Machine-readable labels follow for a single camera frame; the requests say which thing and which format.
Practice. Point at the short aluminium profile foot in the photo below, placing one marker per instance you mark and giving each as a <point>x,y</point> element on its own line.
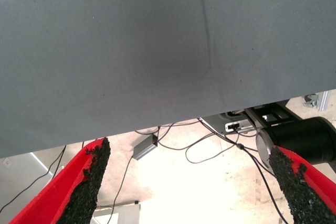
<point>323,100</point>

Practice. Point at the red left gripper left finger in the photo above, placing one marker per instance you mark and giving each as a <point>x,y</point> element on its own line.
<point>57,197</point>

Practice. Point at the white floor box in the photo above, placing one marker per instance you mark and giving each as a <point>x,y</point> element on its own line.
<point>123,213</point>

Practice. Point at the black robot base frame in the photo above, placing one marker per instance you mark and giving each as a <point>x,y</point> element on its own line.
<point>302,137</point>

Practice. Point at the grey box with red button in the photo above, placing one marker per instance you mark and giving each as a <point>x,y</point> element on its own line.
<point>143,148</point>

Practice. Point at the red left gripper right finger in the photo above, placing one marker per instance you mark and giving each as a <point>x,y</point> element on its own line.
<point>307,195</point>

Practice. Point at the grey caster wheel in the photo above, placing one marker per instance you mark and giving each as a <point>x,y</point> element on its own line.
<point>311,101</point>

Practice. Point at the dark grey table cloth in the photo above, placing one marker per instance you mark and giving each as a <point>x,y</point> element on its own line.
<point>105,51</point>

